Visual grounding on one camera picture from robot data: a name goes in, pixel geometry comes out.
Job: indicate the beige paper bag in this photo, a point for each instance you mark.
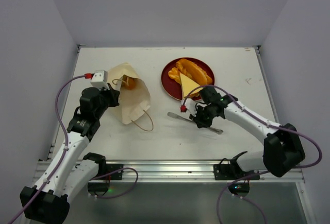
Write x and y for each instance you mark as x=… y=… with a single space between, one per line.
x=133 y=104

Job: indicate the fake hot dog bun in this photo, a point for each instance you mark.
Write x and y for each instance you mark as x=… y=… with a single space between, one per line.
x=189 y=67

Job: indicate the small round fake bun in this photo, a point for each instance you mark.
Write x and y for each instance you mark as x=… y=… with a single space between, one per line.
x=130 y=83

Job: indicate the red round tray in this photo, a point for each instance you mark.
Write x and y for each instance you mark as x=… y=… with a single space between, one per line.
x=171 y=86

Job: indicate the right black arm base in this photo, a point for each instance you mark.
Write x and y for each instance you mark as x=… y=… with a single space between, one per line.
x=228 y=169

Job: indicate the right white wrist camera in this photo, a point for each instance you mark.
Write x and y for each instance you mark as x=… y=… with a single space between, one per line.
x=188 y=105

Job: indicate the braided fake bread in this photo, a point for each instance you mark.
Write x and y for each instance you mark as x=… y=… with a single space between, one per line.
x=201 y=76
x=175 y=72

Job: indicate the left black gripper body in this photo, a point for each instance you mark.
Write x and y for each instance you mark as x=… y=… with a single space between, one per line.
x=108 y=100

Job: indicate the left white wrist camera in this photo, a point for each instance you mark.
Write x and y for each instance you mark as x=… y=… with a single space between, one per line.
x=99 y=79

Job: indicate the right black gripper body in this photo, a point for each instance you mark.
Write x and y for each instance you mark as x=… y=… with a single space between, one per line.
x=200 y=119

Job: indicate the fake sandwich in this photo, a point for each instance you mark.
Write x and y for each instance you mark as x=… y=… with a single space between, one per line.
x=188 y=86

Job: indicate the metal tongs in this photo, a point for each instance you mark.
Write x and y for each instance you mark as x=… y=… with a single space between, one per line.
x=176 y=116

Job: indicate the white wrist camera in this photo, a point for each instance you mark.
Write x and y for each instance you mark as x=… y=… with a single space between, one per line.
x=99 y=79
x=188 y=105

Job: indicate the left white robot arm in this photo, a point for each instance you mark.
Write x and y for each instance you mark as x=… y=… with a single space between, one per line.
x=45 y=201

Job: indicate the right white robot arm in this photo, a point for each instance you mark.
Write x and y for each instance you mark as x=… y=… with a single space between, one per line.
x=282 y=147

